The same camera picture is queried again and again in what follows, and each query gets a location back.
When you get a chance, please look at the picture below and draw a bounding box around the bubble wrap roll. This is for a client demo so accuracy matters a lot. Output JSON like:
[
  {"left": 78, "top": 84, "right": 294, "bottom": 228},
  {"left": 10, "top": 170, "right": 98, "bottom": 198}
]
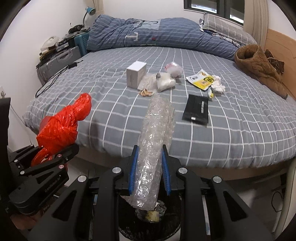
[{"left": 127, "top": 94, "right": 175, "bottom": 211}]

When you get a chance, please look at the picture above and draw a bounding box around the yellow instant noodle cup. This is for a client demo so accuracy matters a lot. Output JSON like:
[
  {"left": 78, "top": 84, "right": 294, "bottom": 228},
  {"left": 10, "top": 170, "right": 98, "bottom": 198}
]
[{"left": 145, "top": 211, "right": 159, "bottom": 223}]

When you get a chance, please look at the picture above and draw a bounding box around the red plastic bag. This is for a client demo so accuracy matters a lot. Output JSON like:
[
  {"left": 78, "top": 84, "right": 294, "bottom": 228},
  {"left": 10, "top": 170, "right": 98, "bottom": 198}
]
[{"left": 31, "top": 93, "right": 92, "bottom": 167}]

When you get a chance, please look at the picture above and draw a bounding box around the black foil pouch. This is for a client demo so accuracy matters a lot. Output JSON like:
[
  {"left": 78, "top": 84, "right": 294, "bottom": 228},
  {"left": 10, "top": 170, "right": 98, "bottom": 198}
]
[{"left": 182, "top": 94, "right": 209, "bottom": 126}]

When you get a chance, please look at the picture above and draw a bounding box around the white translucent plastic bag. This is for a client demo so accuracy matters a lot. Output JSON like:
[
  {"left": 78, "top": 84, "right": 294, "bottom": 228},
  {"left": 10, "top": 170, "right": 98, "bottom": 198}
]
[{"left": 137, "top": 72, "right": 176, "bottom": 93}]

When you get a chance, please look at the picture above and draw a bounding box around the white tissue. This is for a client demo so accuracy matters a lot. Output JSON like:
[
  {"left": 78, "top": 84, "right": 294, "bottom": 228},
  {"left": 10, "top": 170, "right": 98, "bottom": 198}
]
[{"left": 211, "top": 75, "right": 226, "bottom": 94}]

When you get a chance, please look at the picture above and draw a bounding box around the white cardboard box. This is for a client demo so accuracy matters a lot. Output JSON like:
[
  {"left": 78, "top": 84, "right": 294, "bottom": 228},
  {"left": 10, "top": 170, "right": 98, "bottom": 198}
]
[{"left": 126, "top": 61, "right": 147, "bottom": 89}]

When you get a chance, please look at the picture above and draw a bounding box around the clear bag with red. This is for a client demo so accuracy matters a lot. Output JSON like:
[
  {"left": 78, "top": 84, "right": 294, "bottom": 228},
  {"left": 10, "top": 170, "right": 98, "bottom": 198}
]
[{"left": 165, "top": 62, "right": 183, "bottom": 78}]

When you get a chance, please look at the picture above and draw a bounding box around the black trash bin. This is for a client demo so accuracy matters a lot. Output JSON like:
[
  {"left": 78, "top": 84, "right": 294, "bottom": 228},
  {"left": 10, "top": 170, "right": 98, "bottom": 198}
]
[{"left": 118, "top": 195, "right": 182, "bottom": 240}]

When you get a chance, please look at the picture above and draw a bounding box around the grey checked bed sheet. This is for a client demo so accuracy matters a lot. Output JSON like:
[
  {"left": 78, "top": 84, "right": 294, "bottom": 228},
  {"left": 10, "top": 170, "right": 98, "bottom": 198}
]
[{"left": 23, "top": 47, "right": 295, "bottom": 168}]

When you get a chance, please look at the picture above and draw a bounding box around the small tan paper scrap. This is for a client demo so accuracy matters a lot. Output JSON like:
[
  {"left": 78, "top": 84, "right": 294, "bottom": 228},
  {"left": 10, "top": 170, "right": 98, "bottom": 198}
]
[{"left": 139, "top": 89, "right": 154, "bottom": 97}]

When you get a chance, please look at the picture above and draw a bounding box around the yellow snack wrapper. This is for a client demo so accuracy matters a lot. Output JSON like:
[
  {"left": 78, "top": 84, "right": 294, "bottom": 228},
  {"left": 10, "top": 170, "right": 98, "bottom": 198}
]
[{"left": 186, "top": 69, "right": 214, "bottom": 91}]

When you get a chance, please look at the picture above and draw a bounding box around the grey hard suitcase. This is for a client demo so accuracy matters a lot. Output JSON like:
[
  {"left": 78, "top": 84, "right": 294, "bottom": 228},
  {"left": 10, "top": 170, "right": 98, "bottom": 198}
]
[{"left": 36, "top": 46, "right": 81, "bottom": 86}]

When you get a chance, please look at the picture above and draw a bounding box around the teal plastic crate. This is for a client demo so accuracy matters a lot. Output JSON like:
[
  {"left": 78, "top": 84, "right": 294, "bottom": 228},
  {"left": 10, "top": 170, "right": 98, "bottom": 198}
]
[{"left": 74, "top": 32, "right": 89, "bottom": 57}]

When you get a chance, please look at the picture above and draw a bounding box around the brown fleece jacket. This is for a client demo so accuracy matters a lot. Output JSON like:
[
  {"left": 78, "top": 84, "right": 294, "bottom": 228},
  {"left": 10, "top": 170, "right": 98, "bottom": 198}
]
[{"left": 234, "top": 44, "right": 288, "bottom": 99}]

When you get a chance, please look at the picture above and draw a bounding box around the blue striped duvet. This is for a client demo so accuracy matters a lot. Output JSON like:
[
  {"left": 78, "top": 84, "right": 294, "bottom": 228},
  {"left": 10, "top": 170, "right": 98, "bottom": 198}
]
[{"left": 87, "top": 15, "right": 238, "bottom": 60}]

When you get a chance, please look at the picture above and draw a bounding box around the grey checked pillow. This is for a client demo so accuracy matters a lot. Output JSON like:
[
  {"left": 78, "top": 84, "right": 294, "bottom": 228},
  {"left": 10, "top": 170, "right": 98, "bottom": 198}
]
[{"left": 199, "top": 13, "right": 257, "bottom": 48}]

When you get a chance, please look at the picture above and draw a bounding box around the blue desk lamp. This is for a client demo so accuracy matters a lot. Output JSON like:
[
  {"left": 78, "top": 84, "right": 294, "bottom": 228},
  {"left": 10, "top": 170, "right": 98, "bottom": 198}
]
[{"left": 83, "top": 6, "right": 96, "bottom": 25}]

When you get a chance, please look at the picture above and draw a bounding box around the wooden headboard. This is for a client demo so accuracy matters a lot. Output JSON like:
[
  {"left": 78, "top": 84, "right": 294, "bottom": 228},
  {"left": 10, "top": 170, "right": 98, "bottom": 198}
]
[{"left": 264, "top": 29, "right": 296, "bottom": 99}]

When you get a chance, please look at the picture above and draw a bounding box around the dark framed window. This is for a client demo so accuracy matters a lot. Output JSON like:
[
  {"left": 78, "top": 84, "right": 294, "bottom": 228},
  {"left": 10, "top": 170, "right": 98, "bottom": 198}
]
[{"left": 184, "top": 0, "right": 245, "bottom": 26}]

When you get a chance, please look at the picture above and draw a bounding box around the beige curtain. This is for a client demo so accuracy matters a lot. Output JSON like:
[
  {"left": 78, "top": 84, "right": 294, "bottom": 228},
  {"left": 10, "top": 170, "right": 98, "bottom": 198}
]
[{"left": 243, "top": 0, "right": 268, "bottom": 48}]

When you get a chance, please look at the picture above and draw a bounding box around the wooden bed frame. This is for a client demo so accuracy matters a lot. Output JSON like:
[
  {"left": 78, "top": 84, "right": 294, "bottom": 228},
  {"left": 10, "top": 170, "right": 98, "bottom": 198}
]
[{"left": 77, "top": 147, "right": 295, "bottom": 181}]

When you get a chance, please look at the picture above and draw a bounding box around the black charger cable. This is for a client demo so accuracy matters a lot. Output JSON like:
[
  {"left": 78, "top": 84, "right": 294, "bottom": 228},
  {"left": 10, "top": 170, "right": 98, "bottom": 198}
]
[{"left": 34, "top": 59, "right": 84, "bottom": 98}]

